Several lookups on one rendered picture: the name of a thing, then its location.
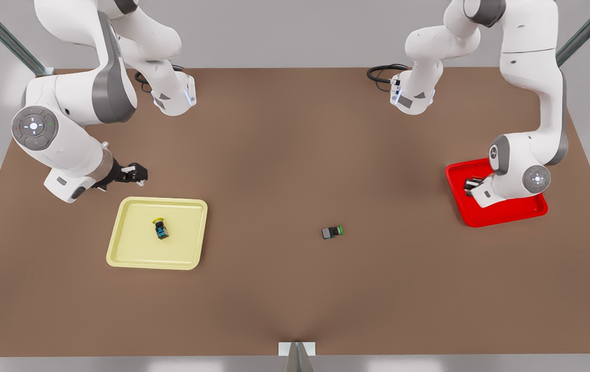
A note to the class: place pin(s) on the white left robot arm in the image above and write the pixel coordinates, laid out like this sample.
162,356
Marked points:
530,62

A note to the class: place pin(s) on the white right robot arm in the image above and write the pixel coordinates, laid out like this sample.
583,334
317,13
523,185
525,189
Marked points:
75,98

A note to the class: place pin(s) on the red tray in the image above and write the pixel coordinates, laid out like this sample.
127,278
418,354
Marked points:
501,209

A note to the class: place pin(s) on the pale yellow tray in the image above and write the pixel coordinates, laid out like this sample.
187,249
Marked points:
157,233

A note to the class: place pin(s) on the yellow-capped switch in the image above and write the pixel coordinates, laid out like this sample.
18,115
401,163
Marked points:
160,228

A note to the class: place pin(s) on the green-capped switch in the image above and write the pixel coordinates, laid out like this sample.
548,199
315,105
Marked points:
331,232

